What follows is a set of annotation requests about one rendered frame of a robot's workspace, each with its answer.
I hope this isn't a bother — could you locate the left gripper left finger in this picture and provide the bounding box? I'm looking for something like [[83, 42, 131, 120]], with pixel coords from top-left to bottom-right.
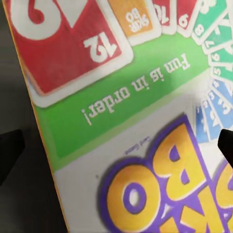
[[0, 129, 25, 187]]

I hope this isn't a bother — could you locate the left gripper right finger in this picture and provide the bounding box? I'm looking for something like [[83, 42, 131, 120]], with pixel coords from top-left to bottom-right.
[[217, 129, 233, 168]]

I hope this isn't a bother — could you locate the board game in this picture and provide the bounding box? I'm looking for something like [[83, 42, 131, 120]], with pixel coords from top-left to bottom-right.
[[2, 0, 233, 233]]

